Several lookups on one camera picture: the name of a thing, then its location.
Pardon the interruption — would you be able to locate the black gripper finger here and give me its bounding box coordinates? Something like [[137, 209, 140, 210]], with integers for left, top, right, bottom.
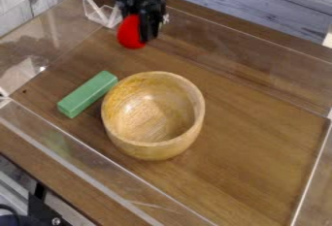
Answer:
[[140, 9, 165, 43], [117, 0, 140, 18]]

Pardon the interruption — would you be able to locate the red plush strawberry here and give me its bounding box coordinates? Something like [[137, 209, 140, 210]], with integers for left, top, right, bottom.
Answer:
[[117, 15, 146, 49]]

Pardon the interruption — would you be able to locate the wooden bowl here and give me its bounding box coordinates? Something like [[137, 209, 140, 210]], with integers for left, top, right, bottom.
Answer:
[[102, 71, 205, 161]]

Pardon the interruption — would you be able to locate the green rectangular block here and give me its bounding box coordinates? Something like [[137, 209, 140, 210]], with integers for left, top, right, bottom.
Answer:
[[58, 71, 118, 118]]

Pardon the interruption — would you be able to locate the black table clamp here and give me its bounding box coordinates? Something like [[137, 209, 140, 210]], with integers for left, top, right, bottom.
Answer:
[[27, 183, 73, 226]]

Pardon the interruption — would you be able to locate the clear acrylic corner bracket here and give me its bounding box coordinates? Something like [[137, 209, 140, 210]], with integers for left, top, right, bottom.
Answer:
[[82, 0, 122, 28]]

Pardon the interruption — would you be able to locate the black cable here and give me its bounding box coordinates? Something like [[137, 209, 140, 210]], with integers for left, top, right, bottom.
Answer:
[[0, 204, 23, 226]]

